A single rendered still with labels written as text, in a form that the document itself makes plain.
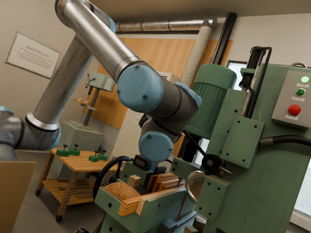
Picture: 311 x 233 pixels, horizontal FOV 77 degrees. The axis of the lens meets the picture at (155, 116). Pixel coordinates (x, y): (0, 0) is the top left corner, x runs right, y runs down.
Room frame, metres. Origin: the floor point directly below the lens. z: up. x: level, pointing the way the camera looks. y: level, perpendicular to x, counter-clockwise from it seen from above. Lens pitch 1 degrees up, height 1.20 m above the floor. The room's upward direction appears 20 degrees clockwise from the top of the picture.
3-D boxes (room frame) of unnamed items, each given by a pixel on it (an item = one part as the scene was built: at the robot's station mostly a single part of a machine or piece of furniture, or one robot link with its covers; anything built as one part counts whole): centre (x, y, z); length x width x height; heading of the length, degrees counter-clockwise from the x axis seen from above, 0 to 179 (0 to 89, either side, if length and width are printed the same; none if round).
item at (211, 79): (0.89, -0.20, 1.35); 0.18 x 0.18 x 0.31
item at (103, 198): (0.94, -0.10, 0.87); 0.61 x 0.30 x 0.06; 147
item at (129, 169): (0.99, -0.03, 0.91); 0.15 x 0.14 x 0.09; 147
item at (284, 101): (0.60, -0.39, 1.40); 0.10 x 0.06 x 0.16; 57
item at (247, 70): (0.82, -0.32, 1.54); 0.08 x 0.08 x 0.17; 57
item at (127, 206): (0.86, -0.18, 0.92); 0.67 x 0.02 x 0.04; 147
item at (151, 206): (0.86, -0.23, 0.93); 0.60 x 0.02 x 0.06; 147
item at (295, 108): (0.57, -0.37, 1.36); 0.03 x 0.01 x 0.03; 57
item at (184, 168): (0.88, -0.22, 1.02); 0.14 x 0.07 x 0.09; 57
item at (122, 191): (0.72, 0.01, 0.92); 0.14 x 0.09 x 0.04; 57
